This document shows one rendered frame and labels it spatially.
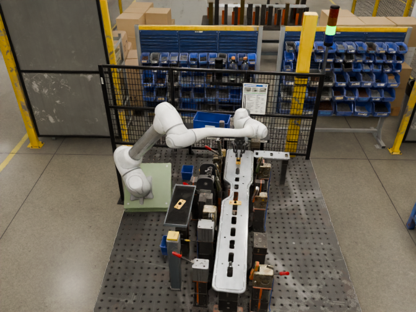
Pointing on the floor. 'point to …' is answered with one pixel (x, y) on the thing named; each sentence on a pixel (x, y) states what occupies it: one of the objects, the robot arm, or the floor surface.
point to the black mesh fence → (202, 103)
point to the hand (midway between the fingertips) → (238, 156)
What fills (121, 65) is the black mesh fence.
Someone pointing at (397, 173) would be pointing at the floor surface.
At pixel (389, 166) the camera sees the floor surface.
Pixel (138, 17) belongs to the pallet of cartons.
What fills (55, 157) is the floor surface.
